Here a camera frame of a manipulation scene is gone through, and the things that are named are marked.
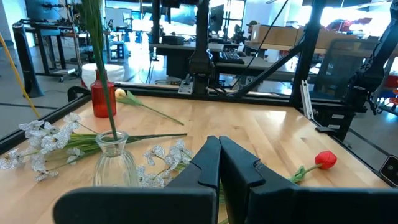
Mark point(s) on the silver aluminium bracket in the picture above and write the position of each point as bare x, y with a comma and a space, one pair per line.
306, 99

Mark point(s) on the red artificial tulip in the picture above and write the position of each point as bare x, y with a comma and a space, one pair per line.
325, 159

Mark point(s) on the black computer monitor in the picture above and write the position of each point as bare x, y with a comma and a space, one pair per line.
216, 18

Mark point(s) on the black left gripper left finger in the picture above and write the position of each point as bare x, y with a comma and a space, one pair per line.
186, 205

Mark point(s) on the white artificial flower bunch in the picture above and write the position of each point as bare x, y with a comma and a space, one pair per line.
174, 155
56, 140

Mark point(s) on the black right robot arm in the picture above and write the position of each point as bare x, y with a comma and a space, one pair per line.
373, 68

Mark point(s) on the white plastic bucket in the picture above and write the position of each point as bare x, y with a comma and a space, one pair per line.
115, 73

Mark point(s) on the red ribbed glass vase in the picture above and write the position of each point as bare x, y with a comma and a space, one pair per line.
101, 99

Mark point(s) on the clear ribbed glass vase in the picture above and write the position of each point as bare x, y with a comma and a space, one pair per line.
115, 168

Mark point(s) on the black desk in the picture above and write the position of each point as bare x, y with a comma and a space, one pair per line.
177, 59

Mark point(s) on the black metal table frame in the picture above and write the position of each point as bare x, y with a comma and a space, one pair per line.
306, 62

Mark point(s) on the black mesh office chair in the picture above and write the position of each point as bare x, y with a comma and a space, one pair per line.
335, 68

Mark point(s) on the black workbench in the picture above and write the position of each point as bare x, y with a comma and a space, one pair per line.
46, 31

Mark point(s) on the grey metal mounting plate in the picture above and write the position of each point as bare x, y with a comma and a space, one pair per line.
185, 88

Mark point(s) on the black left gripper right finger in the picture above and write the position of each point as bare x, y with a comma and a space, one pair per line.
280, 205

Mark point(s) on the person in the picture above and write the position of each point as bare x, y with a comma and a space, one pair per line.
252, 26

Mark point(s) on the black keyboard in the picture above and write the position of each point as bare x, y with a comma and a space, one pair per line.
231, 57

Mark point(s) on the blue artificial flower bunch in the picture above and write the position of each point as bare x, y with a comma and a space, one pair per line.
99, 46

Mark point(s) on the cardboard box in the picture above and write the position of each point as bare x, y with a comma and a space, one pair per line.
326, 39
276, 35

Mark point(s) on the small black camera box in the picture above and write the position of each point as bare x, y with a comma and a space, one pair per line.
390, 170

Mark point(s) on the cream artificial tulip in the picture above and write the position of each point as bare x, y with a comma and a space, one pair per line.
120, 93

